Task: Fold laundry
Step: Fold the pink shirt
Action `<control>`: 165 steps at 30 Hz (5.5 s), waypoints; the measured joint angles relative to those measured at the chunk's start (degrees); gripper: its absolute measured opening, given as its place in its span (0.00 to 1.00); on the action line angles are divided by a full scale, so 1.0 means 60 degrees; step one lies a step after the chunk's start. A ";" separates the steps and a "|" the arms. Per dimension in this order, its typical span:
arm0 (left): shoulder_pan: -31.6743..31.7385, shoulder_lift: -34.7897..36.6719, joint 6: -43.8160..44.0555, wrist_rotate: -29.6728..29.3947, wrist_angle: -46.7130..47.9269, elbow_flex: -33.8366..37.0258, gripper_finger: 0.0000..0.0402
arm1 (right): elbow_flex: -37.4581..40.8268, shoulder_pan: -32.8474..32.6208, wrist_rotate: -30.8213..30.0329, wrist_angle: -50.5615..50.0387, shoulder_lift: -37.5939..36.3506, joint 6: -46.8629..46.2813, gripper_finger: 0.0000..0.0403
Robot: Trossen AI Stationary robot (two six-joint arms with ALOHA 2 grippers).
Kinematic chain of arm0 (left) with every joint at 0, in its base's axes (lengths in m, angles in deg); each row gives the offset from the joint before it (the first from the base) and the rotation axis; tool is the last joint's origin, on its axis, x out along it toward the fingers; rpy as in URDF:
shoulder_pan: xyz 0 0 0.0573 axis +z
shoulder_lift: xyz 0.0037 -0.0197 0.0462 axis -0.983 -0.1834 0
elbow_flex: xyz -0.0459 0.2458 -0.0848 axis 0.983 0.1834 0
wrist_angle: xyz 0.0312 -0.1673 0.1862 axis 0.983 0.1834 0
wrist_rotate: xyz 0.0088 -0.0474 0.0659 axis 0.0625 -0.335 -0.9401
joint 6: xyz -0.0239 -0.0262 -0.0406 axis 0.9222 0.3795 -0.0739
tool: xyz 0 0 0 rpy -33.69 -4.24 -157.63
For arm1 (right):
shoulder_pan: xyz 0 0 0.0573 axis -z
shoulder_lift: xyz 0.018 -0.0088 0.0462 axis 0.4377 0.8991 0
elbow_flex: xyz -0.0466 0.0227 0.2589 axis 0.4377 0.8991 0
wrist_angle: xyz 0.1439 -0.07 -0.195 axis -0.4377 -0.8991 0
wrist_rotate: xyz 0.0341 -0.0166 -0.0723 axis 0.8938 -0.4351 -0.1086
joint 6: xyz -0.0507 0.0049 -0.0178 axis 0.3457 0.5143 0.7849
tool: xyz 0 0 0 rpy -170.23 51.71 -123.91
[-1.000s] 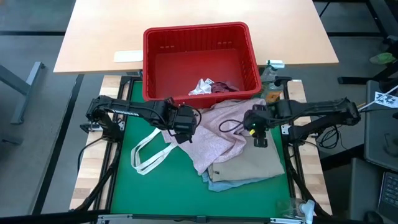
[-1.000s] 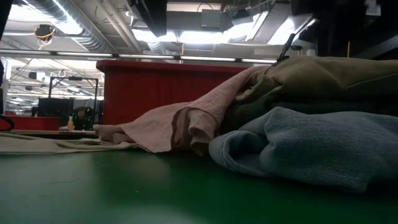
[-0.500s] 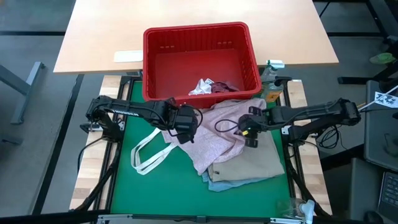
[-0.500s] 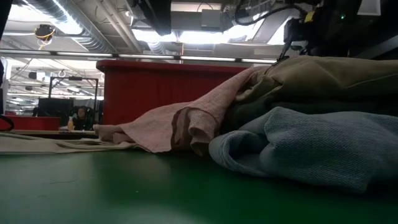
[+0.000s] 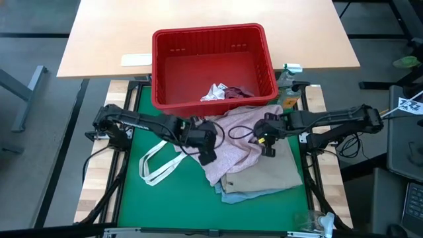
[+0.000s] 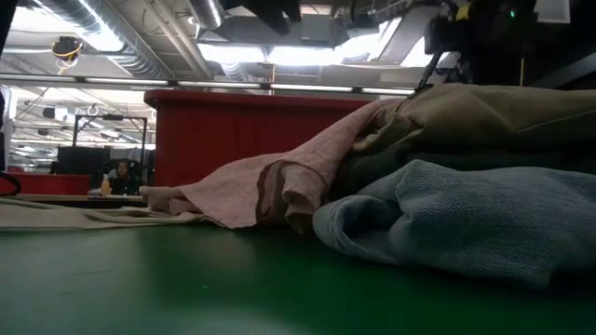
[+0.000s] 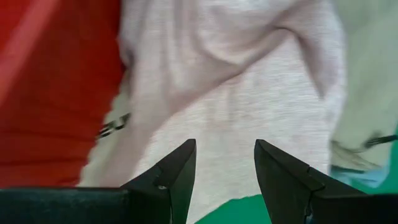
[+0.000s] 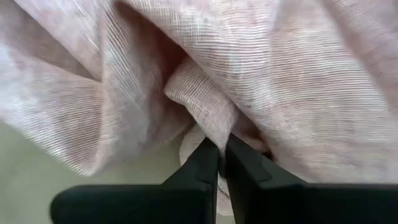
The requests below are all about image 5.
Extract maroon garment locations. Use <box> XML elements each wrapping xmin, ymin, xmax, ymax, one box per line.
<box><xmin>224</xmin><ymin>86</ymin><xmax>255</xmax><ymax>100</ymax></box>

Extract green shoe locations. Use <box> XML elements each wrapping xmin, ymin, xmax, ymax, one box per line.
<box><xmin>393</xmin><ymin>56</ymin><xmax>421</xmax><ymax>69</ymax></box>

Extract light blue towel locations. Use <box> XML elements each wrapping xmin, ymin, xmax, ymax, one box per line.
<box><xmin>213</xmin><ymin>181</ymin><xmax>288</xmax><ymax>205</ymax></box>

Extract spray bottle with white trigger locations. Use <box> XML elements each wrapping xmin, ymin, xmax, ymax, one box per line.
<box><xmin>276</xmin><ymin>63</ymin><xmax>303</xmax><ymax>89</ymax></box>

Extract white printed tote bag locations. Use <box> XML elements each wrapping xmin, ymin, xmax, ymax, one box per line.
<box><xmin>138</xmin><ymin>138</ymin><xmax>192</xmax><ymax>186</ymax></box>

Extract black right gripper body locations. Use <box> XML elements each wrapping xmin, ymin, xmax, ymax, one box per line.
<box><xmin>253</xmin><ymin>112</ymin><xmax>291</xmax><ymax>158</ymax></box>

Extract small white cloth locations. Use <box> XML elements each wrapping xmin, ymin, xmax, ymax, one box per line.
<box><xmin>200</xmin><ymin>83</ymin><xmax>229</xmax><ymax>102</ymax></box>

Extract black metal table frame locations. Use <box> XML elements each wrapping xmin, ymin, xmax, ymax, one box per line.
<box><xmin>74</xmin><ymin>79</ymin><xmax>353</xmax><ymax>232</ymax></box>

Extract pump bottle with orange liquid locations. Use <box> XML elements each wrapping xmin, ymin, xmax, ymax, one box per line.
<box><xmin>276</xmin><ymin>81</ymin><xmax>311</xmax><ymax>110</ymax></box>

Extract green table mat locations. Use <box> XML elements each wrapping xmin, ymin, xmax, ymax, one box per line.
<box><xmin>117</xmin><ymin>85</ymin><xmax>310</xmax><ymax>232</ymax></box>

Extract clear plastic spray bottle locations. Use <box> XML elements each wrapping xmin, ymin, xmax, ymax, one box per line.
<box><xmin>295</xmin><ymin>211</ymin><xmax>336</xmax><ymax>236</ymax></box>

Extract red plastic laundry basket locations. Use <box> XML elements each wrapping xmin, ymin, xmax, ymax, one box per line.
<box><xmin>151</xmin><ymin>22</ymin><xmax>279</xmax><ymax>118</ymax></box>

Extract white printed tag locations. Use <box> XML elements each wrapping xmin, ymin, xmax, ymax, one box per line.
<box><xmin>397</xmin><ymin>97</ymin><xmax>423</xmax><ymax>116</ymax></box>

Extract light wooden desk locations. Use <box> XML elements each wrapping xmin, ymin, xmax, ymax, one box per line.
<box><xmin>56</xmin><ymin>0</ymin><xmax>361</xmax><ymax>79</ymax></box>

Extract black metal desk frame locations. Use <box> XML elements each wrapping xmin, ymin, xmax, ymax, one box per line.
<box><xmin>332</xmin><ymin>0</ymin><xmax>423</xmax><ymax>91</ymax></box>

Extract grey plastic cabinet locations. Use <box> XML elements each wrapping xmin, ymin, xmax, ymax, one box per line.
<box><xmin>386</xmin><ymin>85</ymin><xmax>423</xmax><ymax>183</ymax></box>

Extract grey metal desk leg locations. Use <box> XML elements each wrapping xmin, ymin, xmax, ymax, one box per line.
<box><xmin>0</xmin><ymin>65</ymin><xmax>48</xmax><ymax>134</ymax></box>

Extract grey beige garment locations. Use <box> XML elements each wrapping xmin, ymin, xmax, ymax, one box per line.
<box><xmin>220</xmin><ymin>135</ymin><xmax>303</xmax><ymax>194</ymax></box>

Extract pale pink garment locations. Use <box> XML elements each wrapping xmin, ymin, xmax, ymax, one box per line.
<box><xmin>174</xmin><ymin>104</ymin><xmax>284</xmax><ymax>186</ymax></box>

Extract person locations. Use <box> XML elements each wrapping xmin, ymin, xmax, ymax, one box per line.
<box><xmin>409</xmin><ymin>36</ymin><xmax>423</xmax><ymax>63</ymax></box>

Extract white paper label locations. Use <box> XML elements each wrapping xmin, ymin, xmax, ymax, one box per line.
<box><xmin>120</xmin><ymin>53</ymin><xmax>154</xmax><ymax>67</ymax></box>

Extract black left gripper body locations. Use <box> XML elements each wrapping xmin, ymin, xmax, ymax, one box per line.
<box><xmin>180</xmin><ymin>116</ymin><xmax>219</xmax><ymax>166</ymax></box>

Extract silver aluminium bar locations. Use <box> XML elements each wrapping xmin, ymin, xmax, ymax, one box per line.
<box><xmin>102</xmin><ymin>227</ymin><xmax>327</xmax><ymax>238</ymax></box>

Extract black keyboard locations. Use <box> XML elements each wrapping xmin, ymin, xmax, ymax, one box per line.
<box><xmin>401</xmin><ymin>182</ymin><xmax>423</xmax><ymax>232</ymax></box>

